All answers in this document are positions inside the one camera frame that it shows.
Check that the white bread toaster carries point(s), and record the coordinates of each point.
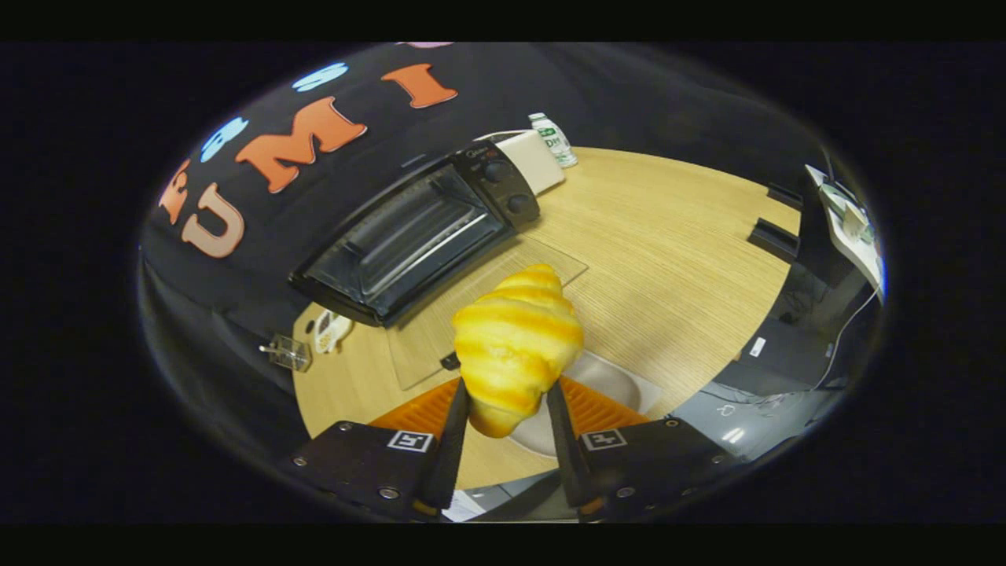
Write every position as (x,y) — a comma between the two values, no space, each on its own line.
(538,161)

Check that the yellow croissant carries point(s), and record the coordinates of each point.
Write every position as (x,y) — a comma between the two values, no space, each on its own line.
(511,346)

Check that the black toaster oven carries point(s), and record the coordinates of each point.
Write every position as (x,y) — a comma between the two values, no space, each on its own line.
(409,236)

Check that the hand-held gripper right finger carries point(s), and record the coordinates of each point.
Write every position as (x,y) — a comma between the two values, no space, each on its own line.
(567,456)

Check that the white divided snack dish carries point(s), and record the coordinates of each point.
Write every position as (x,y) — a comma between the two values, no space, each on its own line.
(330,330)

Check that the white oval plate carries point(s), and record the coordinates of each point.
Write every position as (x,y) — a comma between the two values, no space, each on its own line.
(609,381)

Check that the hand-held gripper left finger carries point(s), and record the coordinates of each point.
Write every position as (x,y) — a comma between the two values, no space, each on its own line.
(449,456)

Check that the white side desk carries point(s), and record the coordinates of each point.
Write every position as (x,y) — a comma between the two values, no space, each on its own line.
(853,236)

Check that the white bottle green label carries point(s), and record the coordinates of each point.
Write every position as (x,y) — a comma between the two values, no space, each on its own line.
(554,141)

